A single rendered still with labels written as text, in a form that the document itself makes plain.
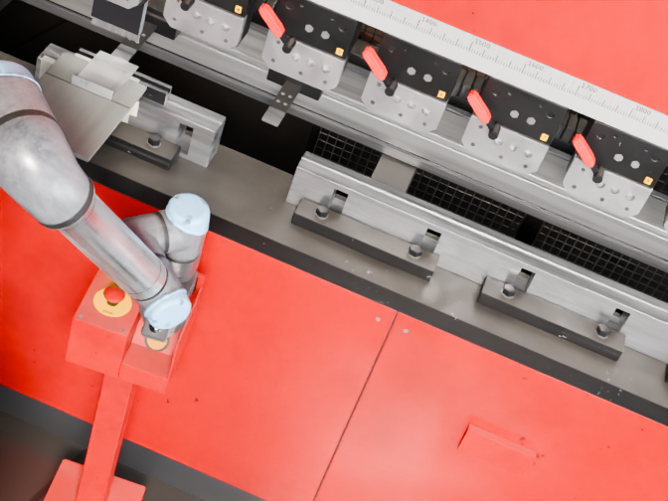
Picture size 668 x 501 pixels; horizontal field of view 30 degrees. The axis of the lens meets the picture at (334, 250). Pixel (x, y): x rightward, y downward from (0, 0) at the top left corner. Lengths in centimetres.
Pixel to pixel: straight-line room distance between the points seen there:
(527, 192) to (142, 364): 90
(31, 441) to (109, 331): 84
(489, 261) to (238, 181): 53
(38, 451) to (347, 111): 112
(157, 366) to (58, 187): 71
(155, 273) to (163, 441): 105
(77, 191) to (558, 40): 87
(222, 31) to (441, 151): 59
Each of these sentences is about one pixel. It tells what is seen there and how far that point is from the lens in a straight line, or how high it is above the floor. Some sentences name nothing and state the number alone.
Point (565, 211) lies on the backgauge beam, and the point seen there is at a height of 94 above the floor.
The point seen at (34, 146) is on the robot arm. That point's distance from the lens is 174.
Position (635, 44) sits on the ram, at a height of 150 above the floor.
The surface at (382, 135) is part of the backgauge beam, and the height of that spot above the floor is 93.
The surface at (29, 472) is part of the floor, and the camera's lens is 307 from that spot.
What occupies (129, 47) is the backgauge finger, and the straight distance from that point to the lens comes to 260.
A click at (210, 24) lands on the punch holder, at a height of 121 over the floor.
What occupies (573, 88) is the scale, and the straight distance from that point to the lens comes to 222.
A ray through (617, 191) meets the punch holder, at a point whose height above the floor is 121.
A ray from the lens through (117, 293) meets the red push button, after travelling 235.
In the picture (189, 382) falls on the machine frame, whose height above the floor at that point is 38.
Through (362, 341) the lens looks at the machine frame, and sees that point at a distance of 254.
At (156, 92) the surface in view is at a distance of 252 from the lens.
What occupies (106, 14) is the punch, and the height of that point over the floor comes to 112.
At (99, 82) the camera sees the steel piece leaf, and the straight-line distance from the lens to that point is 250.
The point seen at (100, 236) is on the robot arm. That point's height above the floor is 123.
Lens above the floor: 251
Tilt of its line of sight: 42 degrees down
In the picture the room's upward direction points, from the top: 21 degrees clockwise
